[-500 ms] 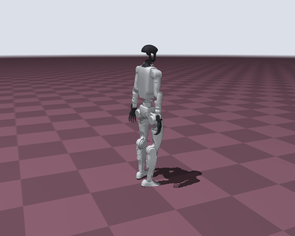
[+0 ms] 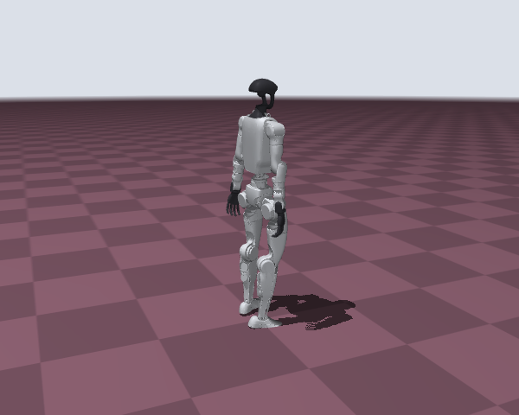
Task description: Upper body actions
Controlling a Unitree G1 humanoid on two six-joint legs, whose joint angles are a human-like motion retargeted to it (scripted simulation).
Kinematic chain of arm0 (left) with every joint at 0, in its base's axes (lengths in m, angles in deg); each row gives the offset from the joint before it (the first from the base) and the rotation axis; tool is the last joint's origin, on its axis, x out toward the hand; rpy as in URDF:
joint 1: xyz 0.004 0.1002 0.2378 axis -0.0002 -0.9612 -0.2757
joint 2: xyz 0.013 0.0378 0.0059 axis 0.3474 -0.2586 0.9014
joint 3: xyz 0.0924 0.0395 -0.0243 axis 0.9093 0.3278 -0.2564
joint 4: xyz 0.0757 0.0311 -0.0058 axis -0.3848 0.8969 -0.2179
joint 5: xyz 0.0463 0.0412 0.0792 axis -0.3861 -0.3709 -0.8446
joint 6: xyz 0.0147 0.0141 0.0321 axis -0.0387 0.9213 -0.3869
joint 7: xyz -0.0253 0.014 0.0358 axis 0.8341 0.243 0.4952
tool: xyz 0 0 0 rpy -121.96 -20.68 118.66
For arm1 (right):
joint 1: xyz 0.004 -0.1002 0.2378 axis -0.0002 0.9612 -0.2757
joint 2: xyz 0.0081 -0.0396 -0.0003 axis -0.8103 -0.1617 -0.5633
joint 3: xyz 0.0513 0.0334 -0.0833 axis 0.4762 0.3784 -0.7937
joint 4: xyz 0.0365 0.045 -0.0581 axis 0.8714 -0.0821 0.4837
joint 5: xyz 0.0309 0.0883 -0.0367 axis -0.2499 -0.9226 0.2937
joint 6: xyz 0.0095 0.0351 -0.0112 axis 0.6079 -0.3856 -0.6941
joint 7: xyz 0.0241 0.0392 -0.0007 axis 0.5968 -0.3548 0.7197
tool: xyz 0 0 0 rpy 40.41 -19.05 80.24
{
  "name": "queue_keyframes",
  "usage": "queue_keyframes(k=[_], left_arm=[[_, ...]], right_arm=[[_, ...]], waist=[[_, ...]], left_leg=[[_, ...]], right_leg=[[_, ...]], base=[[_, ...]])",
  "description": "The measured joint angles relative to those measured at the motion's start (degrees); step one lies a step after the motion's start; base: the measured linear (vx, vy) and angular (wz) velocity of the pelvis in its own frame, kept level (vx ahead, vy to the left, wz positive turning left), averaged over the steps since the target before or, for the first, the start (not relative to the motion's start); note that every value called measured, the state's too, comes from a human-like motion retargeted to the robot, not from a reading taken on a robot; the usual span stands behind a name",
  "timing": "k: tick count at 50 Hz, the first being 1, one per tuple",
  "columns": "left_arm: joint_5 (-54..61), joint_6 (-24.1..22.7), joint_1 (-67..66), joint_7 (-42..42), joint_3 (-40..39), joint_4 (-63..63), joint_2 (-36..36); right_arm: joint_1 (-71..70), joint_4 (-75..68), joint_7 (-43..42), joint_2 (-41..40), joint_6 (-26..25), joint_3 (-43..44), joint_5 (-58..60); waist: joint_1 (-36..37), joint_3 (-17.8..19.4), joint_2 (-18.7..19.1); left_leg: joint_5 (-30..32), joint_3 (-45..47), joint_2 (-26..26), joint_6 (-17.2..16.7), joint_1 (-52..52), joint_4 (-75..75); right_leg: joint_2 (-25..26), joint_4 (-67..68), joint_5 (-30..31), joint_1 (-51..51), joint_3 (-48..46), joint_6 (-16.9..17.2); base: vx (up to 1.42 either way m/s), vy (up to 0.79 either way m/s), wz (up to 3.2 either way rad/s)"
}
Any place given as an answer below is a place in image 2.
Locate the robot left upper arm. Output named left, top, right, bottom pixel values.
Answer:
left=235, top=116, right=245, bottom=162

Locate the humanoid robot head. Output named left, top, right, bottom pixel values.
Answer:
left=248, top=79, right=278, bottom=118

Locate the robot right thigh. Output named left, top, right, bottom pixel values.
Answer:
left=256, top=196, right=288, bottom=272

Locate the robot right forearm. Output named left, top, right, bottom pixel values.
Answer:
left=272, top=162, right=287, bottom=209

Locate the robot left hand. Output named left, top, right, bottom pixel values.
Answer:
left=227, top=182, right=241, bottom=216

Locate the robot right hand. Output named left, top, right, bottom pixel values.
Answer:
left=272, top=201, right=286, bottom=237

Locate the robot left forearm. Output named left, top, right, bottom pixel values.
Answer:
left=232, top=155, right=245, bottom=190

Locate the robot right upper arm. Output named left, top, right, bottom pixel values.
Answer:
left=266, top=121, right=285, bottom=175

